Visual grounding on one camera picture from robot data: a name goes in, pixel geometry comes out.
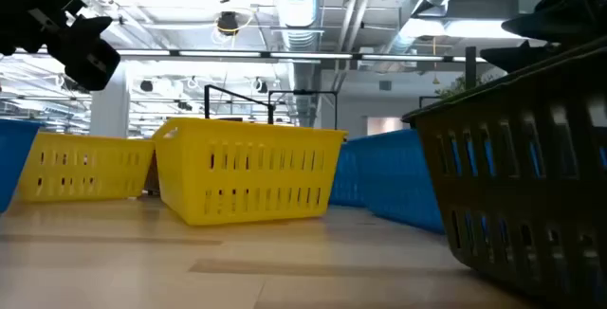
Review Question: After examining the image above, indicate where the black overhead camera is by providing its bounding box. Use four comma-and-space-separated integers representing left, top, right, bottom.
216, 10, 241, 36

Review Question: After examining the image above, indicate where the white column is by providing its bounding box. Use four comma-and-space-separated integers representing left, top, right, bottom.
88, 62, 131, 138

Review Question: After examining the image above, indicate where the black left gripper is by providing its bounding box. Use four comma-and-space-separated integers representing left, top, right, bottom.
0, 0, 121, 93

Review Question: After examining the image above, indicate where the black metal frame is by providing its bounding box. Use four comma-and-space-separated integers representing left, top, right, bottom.
204, 83, 340, 131

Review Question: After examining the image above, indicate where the yellow hanging pendant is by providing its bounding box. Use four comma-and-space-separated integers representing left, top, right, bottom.
431, 36, 441, 86

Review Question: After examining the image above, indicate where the black frame wooden shelf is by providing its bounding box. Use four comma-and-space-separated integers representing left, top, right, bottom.
418, 45, 477, 110

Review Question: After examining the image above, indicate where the yellow slotted plastic basket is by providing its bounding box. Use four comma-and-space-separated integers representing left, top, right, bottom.
17, 132, 156, 203
151, 117, 349, 227

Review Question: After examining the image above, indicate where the blue slotted plastic basket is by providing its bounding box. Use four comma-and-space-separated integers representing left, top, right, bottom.
0, 118, 45, 213
328, 128, 544, 248

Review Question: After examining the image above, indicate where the silver ribbed ventilation duct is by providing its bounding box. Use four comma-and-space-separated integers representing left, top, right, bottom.
269, 0, 324, 128

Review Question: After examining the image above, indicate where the green potted plant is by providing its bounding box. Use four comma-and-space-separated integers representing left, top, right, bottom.
434, 74, 497, 100

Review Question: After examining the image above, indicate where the black slotted plastic basket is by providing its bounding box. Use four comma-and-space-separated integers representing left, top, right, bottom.
401, 35, 607, 309

